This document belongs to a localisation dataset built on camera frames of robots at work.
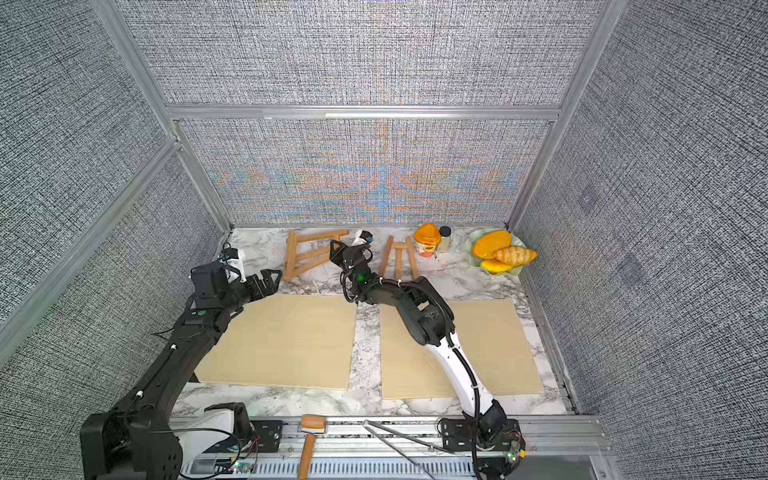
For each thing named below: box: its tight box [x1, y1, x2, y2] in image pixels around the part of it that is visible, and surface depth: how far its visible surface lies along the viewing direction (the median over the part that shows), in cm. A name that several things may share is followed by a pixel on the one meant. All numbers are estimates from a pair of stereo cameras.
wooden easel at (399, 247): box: [379, 236, 420, 281], surface depth 112 cm
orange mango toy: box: [472, 230, 511, 259], surface depth 111 cm
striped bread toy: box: [493, 246, 538, 266], surface depth 102 cm
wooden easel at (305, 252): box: [283, 230, 350, 282], surface depth 108 cm
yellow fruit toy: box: [480, 259, 513, 274], surface depth 105 cm
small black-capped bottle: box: [438, 225, 451, 253], surface depth 108 cm
